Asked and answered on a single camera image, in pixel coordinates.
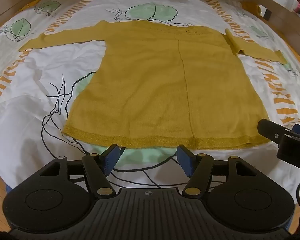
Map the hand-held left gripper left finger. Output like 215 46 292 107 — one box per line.
41 144 120 198

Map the wooden bed frame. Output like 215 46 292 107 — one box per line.
0 0 300 68

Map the white leaf-printed bed cover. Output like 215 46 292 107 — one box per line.
0 0 300 190

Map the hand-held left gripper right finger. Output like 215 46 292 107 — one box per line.
176 145 254 197

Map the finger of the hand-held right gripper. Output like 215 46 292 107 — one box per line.
257 119 300 143

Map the yellow knitted sweater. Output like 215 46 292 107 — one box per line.
19 20 288 149

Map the yellow bed sheet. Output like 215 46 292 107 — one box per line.
241 1 262 15

